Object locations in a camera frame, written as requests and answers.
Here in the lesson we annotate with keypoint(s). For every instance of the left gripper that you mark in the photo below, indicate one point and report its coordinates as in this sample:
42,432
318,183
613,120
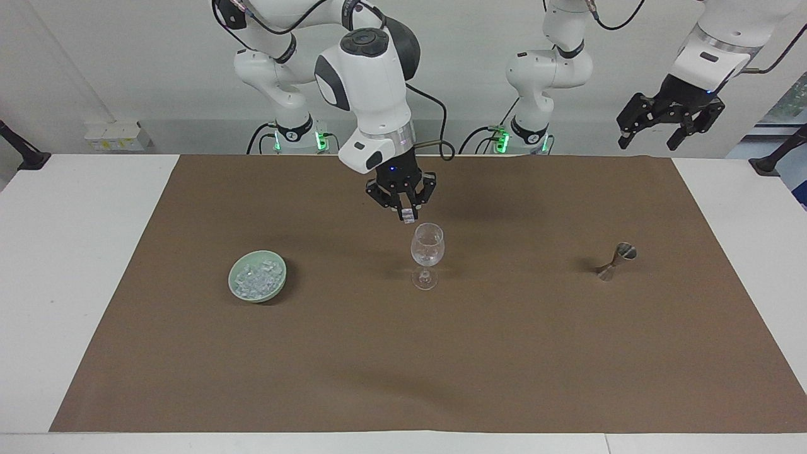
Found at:
687,98

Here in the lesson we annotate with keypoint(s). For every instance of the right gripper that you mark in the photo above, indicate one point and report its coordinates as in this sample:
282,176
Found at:
397,171

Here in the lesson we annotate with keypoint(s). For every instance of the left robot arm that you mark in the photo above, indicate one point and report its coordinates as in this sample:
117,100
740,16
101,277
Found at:
542,69

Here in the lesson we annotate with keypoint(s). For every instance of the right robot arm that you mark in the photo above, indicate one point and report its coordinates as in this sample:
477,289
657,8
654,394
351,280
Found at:
372,82

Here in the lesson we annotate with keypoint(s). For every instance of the clear wine glass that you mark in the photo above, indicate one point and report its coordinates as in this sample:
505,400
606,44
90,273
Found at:
427,252

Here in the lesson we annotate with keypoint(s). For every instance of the clear ice cubes pile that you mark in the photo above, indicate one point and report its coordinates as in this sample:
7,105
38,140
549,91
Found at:
257,277

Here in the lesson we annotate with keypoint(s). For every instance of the black stand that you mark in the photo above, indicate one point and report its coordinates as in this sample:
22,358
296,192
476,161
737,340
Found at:
25,154
772,162

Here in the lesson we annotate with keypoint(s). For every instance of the metal jigger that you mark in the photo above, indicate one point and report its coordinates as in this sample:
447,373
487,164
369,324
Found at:
615,261

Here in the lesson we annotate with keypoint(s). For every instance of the pale green bowl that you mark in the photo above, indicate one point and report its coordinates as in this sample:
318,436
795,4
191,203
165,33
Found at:
238,291

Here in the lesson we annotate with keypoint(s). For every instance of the white power strip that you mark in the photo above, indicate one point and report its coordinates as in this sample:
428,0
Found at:
116,135

